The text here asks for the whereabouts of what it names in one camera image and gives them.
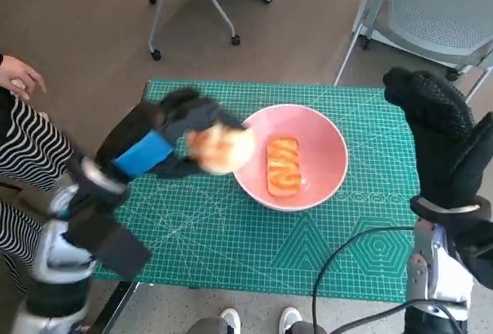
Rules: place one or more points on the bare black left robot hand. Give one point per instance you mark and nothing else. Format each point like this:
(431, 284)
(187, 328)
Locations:
(161, 126)

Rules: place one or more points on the long toy bread loaf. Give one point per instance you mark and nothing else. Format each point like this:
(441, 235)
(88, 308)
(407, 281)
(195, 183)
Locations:
(284, 168)

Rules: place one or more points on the pink bowl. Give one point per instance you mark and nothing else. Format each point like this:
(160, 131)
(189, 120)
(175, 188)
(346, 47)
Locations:
(323, 149)

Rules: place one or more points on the green cutting mat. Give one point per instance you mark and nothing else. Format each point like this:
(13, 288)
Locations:
(231, 253)

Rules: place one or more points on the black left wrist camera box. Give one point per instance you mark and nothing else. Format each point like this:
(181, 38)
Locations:
(104, 234)

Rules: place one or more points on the black table leg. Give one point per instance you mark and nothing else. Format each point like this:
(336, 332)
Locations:
(115, 307)

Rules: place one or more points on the person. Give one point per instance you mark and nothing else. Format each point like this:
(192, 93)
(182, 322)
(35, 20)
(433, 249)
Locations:
(231, 318)
(27, 137)

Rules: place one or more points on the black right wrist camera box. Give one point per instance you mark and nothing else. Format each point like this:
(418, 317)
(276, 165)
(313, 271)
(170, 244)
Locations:
(477, 253)

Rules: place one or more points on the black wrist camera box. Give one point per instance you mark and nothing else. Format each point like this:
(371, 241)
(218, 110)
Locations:
(477, 253)
(104, 234)

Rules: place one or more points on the grey mesh seat chair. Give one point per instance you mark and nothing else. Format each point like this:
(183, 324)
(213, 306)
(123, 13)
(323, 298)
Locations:
(431, 7)

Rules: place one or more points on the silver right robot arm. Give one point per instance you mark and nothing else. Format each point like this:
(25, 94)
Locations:
(439, 272)

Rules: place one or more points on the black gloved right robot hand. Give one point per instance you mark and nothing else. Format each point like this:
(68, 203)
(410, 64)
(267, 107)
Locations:
(443, 141)

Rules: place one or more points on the round toy bread bun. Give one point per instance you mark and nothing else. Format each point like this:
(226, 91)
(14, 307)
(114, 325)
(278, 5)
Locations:
(223, 149)

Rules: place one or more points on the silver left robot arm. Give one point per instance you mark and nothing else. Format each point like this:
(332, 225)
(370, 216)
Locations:
(54, 257)

